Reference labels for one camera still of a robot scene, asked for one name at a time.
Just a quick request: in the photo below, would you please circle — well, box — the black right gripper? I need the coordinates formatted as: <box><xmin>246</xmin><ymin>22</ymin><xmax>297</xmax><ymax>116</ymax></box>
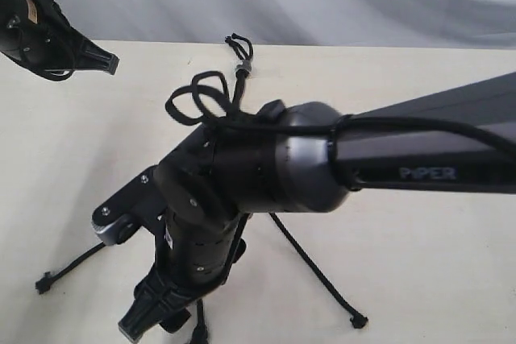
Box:
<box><xmin>119</xmin><ymin>238</ymin><xmax>246</xmax><ymax>338</ymax></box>

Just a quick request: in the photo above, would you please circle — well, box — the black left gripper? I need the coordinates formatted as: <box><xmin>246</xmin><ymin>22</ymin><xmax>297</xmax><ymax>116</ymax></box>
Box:
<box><xmin>1</xmin><ymin>0</ymin><xmax>119</xmax><ymax>81</ymax></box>

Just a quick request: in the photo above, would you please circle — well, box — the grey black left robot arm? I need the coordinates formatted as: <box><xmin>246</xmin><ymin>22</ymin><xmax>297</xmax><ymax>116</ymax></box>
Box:
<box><xmin>1</xmin><ymin>0</ymin><xmax>119</xmax><ymax>81</ymax></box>

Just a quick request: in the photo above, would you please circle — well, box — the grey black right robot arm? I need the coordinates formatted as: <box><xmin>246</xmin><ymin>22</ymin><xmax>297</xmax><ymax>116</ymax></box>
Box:
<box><xmin>119</xmin><ymin>73</ymin><xmax>515</xmax><ymax>342</ymax></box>

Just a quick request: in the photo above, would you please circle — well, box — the white wrinkled backdrop cloth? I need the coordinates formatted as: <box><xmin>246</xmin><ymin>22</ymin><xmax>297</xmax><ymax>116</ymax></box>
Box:
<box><xmin>59</xmin><ymin>0</ymin><xmax>515</xmax><ymax>48</ymax></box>

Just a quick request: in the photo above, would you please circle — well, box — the grey cable tie wrap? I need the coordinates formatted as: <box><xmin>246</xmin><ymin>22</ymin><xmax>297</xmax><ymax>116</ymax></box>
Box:
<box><xmin>235</xmin><ymin>60</ymin><xmax>252</xmax><ymax>77</ymax></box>

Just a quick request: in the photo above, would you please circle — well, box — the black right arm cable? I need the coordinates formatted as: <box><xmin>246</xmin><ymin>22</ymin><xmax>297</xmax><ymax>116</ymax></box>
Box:
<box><xmin>164</xmin><ymin>70</ymin><xmax>516</xmax><ymax>280</ymax></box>

